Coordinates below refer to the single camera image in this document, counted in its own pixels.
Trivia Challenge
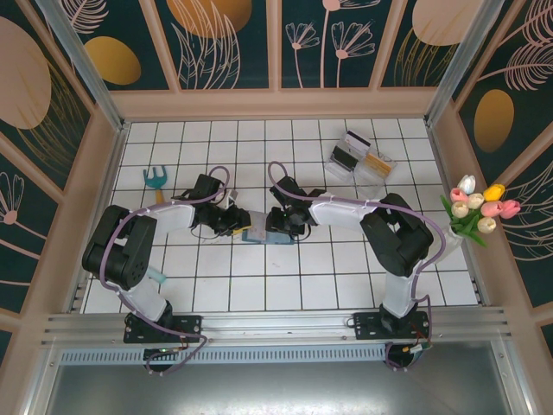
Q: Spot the white card with red logo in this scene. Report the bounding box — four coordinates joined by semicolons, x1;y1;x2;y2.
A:
250;212;269;241

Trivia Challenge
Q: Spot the clear blue plastic box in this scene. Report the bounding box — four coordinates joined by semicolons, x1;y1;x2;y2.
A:
241;227;297;247

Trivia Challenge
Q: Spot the black card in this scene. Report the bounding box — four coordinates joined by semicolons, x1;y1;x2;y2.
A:
331;146;359;171

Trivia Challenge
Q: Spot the clear acrylic card organizer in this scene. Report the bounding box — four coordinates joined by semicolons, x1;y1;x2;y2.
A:
326;129;399;188

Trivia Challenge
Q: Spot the white card with purple stripe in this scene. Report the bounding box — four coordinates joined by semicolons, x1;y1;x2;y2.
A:
346;130;372;153

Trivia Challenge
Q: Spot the white and gold card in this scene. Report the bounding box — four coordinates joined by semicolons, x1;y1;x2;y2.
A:
365;151;397;176

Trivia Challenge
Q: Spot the teal garden hand fork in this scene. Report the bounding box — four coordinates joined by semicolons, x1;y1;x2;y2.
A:
143;166;169;214

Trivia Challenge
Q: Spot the white flower vase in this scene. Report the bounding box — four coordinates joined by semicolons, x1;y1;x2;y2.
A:
443;228;466;263

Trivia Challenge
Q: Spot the artificial tulip bouquet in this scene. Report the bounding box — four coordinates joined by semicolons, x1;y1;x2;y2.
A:
440;174;523;248

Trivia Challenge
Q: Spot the aluminium table rail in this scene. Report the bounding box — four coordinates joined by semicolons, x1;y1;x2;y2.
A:
41;305;514;348

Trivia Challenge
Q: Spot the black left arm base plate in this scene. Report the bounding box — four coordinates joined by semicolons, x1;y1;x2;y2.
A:
124;314;203;345

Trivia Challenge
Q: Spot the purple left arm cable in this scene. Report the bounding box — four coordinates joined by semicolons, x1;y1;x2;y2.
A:
98;166;231;378

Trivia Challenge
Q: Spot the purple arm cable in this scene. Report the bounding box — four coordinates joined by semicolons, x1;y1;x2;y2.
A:
98;166;231;378
267;161;448;374

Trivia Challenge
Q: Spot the perforated metal cable duct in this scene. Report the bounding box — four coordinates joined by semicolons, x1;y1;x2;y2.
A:
59;347;391;365

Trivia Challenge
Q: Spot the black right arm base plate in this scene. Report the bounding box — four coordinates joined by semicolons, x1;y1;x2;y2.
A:
353;310;433;341

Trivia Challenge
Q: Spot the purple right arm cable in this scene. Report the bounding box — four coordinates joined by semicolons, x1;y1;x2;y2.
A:
267;161;448;374

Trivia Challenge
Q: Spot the aluminium frame post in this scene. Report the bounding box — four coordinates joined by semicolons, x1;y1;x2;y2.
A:
36;0;131;133
424;0;507;127

